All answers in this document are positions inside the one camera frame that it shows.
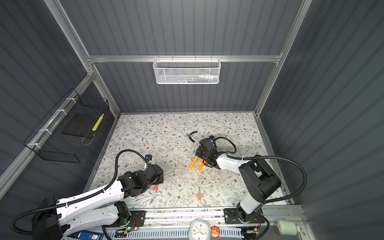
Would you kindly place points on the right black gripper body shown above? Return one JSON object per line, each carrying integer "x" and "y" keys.
{"x": 200, "y": 153}

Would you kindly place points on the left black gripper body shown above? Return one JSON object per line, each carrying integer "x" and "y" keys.
{"x": 161, "y": 180}

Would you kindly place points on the orange highlighter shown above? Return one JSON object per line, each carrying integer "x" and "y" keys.
{"x": 201, "y": 166}
{"x": 193, "y": 162}

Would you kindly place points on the translucent pink cap front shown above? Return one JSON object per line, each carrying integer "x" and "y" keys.
{"x": 199, "y": 195}

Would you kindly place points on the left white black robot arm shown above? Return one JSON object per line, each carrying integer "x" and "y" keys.
{"x": 106, "y": 208}

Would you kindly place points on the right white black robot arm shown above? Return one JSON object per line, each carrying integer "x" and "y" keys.
{"x": 260, "y": 179}

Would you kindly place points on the yellow highlighter in basket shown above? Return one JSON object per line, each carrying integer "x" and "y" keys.
{"x": 98, "y": 122}

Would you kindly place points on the blue black device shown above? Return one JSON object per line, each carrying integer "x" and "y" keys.
{"x": 87, "y": 235}

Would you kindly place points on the white analog clock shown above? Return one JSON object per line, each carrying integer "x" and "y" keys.
{"x": 199, "y": 230}

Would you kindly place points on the black pad in basket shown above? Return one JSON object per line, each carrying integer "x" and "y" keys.
{"x": 80, "y": 126}

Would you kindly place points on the red round badge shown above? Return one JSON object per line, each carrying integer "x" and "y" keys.
{"x": 215, "y": 232}

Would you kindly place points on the white tape roll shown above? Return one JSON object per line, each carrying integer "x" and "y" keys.
{"x": 287, "y": 228}

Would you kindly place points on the black handled pliers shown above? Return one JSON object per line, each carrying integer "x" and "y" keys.
{"x": 190, "y": 136}

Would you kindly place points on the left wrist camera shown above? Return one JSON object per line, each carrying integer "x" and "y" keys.
{"x": 149, "y": 159}

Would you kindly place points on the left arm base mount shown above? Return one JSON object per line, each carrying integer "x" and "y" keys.
{"x": 136, "y": 219}

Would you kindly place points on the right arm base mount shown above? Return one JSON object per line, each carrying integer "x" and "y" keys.
{"x": 232, "y": 217}

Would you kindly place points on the black wire mesh basket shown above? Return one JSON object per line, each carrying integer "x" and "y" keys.
{"x": 50, "y": 144}

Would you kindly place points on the white wire mesh basket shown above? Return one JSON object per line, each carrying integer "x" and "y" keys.
{"x": 187, "y": 73}

